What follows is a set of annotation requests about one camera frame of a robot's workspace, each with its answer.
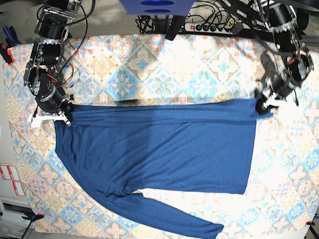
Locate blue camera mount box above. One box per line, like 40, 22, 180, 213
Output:
120, 0, 195, 15

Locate white power strip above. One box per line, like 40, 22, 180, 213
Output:
184, 23, 232, 34

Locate black mount post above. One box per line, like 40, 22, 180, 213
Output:
164, 15, 186, 41

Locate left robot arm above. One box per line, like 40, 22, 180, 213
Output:
255, 0, 314, 115

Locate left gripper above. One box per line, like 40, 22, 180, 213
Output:
254, 73, 297, 115

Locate blue spring clamp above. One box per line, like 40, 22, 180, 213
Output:
2, 26, 21, 47

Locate black red table clamp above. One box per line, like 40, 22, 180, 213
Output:
0, 43, 14, 66

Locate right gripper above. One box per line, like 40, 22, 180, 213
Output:
30, 87, 74, 128

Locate patterned tile tablecloth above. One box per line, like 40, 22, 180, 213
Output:
0, 35, 319, 239

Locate red white label stickers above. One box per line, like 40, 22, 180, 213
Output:
0, 164, 25, 197

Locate blue long-sleeve T-shirt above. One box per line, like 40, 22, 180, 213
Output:
54, 99, 263, 239

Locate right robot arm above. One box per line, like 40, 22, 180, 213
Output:
23, 0, 82, 127

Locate orange clamp bottom right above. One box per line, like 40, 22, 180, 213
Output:
306, 221, 316, 226

